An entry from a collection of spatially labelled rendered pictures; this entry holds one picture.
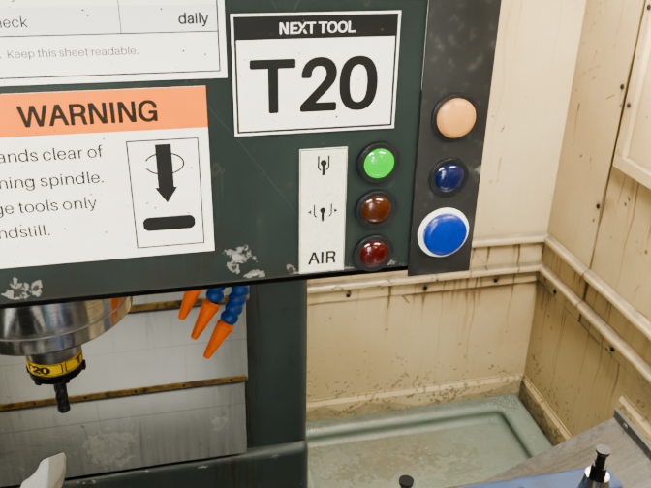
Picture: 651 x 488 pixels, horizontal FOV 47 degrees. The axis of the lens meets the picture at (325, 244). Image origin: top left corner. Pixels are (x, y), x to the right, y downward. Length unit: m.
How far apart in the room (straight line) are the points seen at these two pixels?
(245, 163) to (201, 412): 0.96
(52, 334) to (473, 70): 0.40
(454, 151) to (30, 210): 0.26
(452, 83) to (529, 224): 1.38
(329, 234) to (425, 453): 1.48
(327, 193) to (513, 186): 1.32
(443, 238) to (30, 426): 1.00
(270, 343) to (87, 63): 0.97
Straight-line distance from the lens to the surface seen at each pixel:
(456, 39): 0.47
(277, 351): 1.36
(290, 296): 1.30
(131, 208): 0.46
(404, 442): 1.96
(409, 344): 1.89
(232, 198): 0.46
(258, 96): 0.44
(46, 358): 0.74
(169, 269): 0.48
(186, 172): 0.45
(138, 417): 1.37
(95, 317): 0.67
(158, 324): 1.26
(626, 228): 1.61
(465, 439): 2.00
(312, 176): 0.47
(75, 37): 0.43
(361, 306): 1.79
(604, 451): 0.88
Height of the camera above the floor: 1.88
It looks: 27 degrees down
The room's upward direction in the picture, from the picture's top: 1 degrees clockwise
